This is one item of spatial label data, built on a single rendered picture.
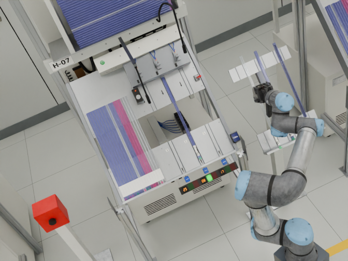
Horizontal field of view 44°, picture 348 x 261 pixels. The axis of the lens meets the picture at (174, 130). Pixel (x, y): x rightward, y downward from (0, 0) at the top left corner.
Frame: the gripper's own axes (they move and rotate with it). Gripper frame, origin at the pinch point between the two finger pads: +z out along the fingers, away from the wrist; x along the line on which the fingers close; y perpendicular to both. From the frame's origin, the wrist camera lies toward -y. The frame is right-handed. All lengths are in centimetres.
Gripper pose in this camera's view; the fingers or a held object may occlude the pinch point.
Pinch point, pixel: (257, 95)
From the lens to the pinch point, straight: 218.9
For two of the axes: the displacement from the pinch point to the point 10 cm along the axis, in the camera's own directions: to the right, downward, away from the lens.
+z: -1.8, -2.3, 9.6
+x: -9.1, 4.0, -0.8
